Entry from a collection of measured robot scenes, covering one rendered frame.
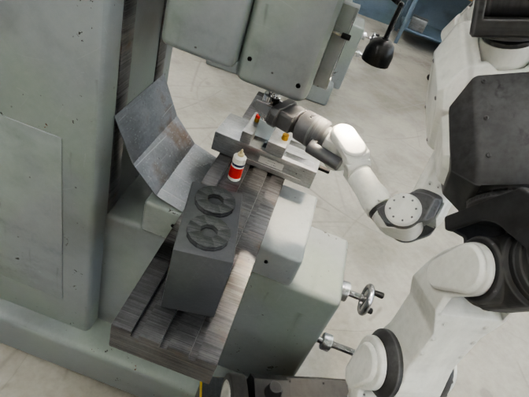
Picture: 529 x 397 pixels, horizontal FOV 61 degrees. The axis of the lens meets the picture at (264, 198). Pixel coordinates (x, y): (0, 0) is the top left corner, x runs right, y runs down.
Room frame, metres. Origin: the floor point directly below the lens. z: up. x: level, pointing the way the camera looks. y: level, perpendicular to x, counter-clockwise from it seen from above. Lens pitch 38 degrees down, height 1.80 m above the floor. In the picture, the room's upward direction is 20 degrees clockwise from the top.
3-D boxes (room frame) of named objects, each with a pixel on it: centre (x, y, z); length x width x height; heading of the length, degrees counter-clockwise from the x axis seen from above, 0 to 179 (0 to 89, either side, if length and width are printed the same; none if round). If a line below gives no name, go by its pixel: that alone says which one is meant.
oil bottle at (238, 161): (1.11, 0.11, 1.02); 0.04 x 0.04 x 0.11
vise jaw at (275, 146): (1.28, 0.02, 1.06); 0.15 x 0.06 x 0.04; 177
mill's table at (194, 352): (1.12, 0.08, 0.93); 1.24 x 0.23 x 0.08; 179
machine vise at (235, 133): (1.28, 0.04, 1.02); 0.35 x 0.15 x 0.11; 87
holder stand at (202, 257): (0.70, 0.09, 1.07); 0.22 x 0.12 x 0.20; 10
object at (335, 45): (1.12, -0.03, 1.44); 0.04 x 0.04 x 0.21; 89
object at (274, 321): (1.12, 0.05, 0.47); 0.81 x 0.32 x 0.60; 89
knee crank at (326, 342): (0.97, -0.45, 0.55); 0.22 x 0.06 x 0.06; 89
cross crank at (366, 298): (1.11, -0.42, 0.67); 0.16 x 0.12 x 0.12; 89
